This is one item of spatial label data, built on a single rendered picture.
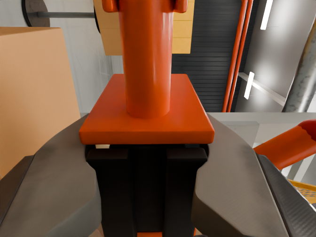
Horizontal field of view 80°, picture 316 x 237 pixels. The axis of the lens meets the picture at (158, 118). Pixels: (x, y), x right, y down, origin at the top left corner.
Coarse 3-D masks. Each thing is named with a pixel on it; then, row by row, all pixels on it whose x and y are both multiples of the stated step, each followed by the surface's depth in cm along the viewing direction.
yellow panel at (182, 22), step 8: (192, 0) 630; (192, 8) 641; (176, 16) 651; (184, 16) 651; (192, 16) 652; (176, 24) 662; (184, 24) 663; (176, 32) 674; (184, 32) 675; (176, 40) 687; (184, 40) 688; (176, 48) 700; (184, 48) 700
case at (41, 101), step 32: (0, 32) 18; (32, 32) 21; (0, 64) 16; (32, 64) 20; (64, 64) 28; (0, 96) 16; (32, 96) 20; (64, 96) 28; (0, 128) 16; (32, 128) 20; (0, 160) 16
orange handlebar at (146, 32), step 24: (120, 0) 7; (144, 0) 6; (168, 0) 7; (120, 24) 7; (144, 24) 7; (168, 24) 7; (144, 48) 7; (168, 48) 8; (144, 72) 8; (168, 72) 8; (144, 96) 8; (168, 96) 9
